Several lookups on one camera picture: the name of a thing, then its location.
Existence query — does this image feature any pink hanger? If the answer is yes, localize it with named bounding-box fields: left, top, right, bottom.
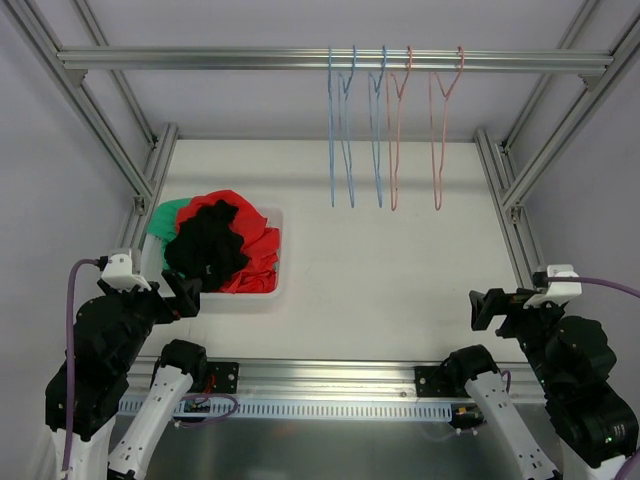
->
left=385, top=46, right=414, bottom=212
left=428, top=46, right=466, bottom=211

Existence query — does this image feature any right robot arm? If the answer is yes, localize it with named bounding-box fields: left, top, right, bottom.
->
left=443, top=289, right=639, bottom=479

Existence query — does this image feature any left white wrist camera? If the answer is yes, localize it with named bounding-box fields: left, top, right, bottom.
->
left=101, top=248, right=151, bottom=291

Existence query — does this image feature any black tank top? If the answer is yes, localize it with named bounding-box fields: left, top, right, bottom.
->
left=164, top=200, right=249, bottom=292

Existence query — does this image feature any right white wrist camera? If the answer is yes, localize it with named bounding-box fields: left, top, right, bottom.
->
left=524, top=264, right=582, bottom=309

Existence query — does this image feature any white plastic basket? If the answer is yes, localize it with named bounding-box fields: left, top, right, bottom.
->
left=140, top=202, right=290, bottom=314

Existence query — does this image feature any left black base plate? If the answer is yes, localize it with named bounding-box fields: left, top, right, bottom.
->
left=189, top=361, right=240, bottom=394

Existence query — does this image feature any white slotted cable duct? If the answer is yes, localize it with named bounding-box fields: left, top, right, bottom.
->
left=114, top=394, right=453, bottom=422

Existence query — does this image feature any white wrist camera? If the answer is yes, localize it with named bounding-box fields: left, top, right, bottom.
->
left=101, top=248, right=151, bottom=291
left=524, top=264, right=582, bottom=309

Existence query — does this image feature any red tank top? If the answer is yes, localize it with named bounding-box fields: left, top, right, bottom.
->
left=176, top=190, right=280, bottom=294

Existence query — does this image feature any blue hanger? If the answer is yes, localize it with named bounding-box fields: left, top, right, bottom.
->
left=367, top=46, right=388, bottom=208
left=327, top=46, right=336, bottom=208
left=338, top=46, right=357, bottom=208

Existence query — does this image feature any aluminium hanging rail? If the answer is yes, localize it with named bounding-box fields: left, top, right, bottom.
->
left=57, top=46, right=614, bottom=75

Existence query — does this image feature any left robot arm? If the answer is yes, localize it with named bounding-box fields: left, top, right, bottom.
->
left=45, top=270, right=208, bottom=479

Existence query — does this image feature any green tank top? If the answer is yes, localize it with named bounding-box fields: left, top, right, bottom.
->
left=143, top=198, right=191, bottom=270

